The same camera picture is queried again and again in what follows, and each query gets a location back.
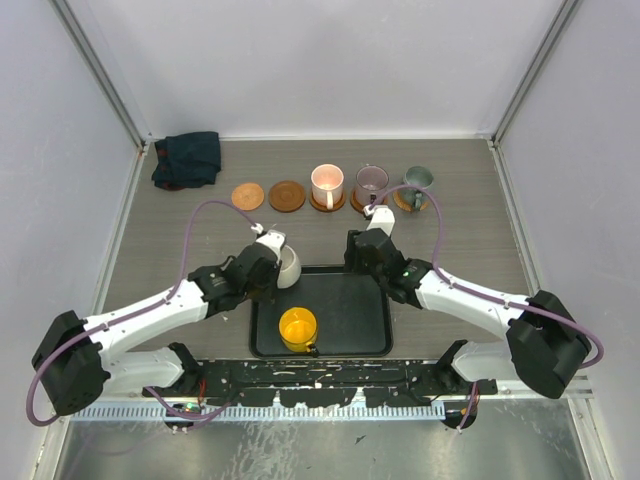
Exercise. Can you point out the grey ceramic mug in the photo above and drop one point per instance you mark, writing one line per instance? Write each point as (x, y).
(422, 179)

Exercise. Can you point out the brown wooden coaster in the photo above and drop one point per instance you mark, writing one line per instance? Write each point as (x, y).
(322, 208)
(287, 196)
(358, 207)

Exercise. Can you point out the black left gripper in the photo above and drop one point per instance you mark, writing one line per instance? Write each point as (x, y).
(273, 275)

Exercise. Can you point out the yellow mug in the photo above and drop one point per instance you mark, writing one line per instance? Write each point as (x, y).
(298, 330)

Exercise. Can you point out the pink ceramic mug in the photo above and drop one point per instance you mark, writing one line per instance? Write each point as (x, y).
(327, 184)

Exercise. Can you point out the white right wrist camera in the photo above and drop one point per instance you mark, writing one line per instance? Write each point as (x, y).
(379, 217)

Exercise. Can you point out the dark blue folded cloth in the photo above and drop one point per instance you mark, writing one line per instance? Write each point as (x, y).
(187, 161)

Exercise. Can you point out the black plastic tray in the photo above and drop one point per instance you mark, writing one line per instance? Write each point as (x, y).
(353, 315)

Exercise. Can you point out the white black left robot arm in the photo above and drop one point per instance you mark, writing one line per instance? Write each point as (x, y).
(78, 360)

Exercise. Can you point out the purple glass cup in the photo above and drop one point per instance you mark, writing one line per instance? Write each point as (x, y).
(371, 182)

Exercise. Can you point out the white ceramic mug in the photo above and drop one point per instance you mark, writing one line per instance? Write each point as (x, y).
(290, 269)

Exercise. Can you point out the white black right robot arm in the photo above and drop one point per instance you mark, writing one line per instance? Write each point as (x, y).
(538, 341)

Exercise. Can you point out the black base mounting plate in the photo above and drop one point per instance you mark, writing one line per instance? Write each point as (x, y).
(323, 383)

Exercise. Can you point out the white slotted cable duct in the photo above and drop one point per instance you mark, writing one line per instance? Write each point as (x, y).
(147, 411)

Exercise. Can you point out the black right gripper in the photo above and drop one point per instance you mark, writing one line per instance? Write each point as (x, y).
(352, 256)

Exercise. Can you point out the woven rattan coaster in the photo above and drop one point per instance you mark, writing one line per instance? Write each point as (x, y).
(402, 200)
(248, 196)

